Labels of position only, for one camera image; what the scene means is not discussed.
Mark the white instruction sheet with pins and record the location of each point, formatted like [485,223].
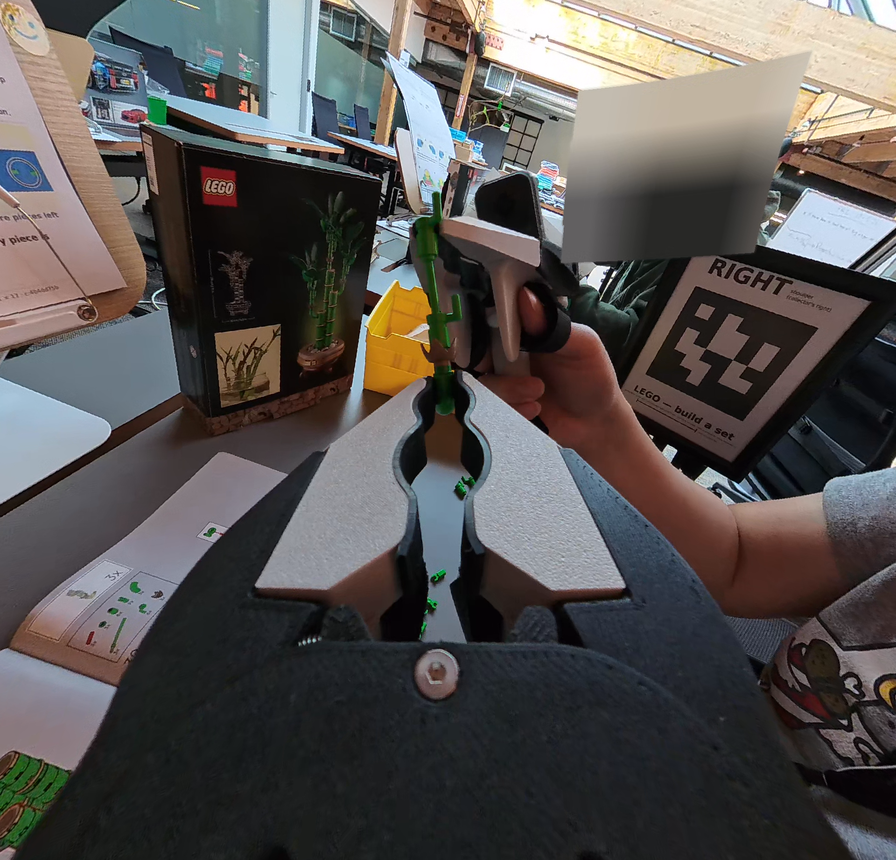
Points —
[49,244]

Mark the whiteboard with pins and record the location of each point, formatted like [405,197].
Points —
[833,230]

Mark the white printed leaflet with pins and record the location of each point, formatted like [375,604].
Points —
[423,332]

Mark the white poster sheet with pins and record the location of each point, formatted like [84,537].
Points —
[423,124]

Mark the black lego set box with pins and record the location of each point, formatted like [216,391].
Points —
[259,279]

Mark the person's right forearm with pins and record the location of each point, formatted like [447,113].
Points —
[735,545]

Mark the white board stand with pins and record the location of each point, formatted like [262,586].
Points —
[42,440]

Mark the person's right hand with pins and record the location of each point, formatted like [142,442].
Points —
[581,391]

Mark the green cup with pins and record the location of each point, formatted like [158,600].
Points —
[157,109]

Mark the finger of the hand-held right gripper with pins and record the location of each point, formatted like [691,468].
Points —
[420,251]
[497,244]

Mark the lego instruction booklet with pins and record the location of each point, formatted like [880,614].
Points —
[175,524]

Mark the green lego bamboo stalk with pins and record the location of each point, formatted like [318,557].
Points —
[438,300]

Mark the wooden office desk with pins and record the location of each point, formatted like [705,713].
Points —
[252,128]

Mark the window air conditioner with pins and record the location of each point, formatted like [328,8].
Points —
[500,79]

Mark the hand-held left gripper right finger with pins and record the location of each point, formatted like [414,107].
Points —
[539,524]

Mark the instruction poster on board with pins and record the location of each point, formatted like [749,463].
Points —
[112,195]

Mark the yellow plastic bin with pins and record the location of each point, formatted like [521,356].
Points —
[392,342]

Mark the black framed marker sign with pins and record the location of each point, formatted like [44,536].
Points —
[728,356]

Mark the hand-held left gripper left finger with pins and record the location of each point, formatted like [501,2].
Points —
[343,524]

